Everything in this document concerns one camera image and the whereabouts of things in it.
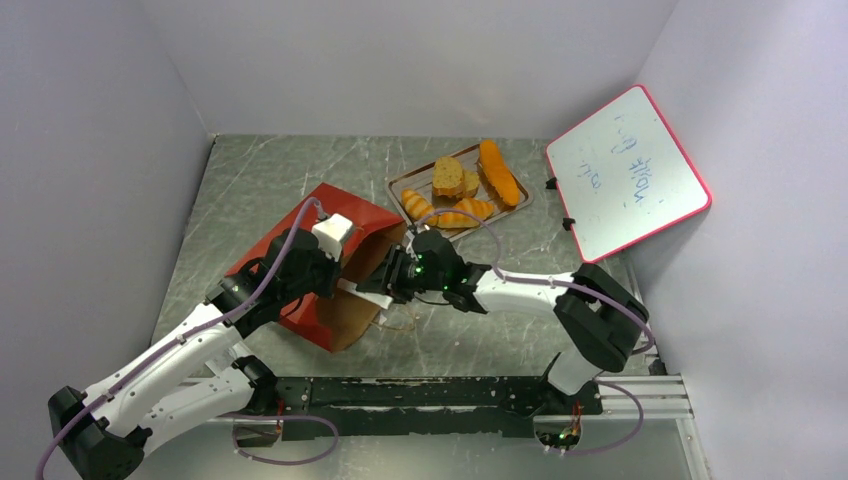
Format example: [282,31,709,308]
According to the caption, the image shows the paper label sheet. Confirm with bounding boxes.
[204,342,245,377]

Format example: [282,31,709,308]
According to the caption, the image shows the round fake bread slice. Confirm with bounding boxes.
[461,170,481,198]

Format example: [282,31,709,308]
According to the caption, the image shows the long orange fake bread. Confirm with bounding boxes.
[478,139,521,207]

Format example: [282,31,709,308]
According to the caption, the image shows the small striped fake bread roll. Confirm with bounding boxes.
[401,189,438,227]

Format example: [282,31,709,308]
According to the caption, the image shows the metal tongs white handle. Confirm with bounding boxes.
[337,278,393,310]

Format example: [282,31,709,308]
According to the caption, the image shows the red paper bag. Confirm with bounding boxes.
[225,183,405,352]

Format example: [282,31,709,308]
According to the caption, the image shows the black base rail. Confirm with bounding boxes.
[237,376,602,441]

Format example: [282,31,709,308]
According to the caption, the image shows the fake bread piece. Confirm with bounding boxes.
[432,156,465,198]

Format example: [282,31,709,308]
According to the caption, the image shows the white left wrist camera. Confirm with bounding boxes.
[310,213,355,262]

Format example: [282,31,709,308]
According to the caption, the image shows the silver metal tray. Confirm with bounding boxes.
[384,142,535,248]

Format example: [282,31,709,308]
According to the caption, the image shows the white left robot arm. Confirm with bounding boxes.
[48,215,354,479]

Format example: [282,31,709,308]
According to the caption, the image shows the fake croissant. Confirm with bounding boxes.
[438,198,495,229]

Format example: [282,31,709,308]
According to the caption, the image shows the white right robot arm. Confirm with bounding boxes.
[356,230,649,414]

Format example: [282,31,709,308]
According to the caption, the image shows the pink framed whiteboard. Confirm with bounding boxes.
[545,84,712,262]

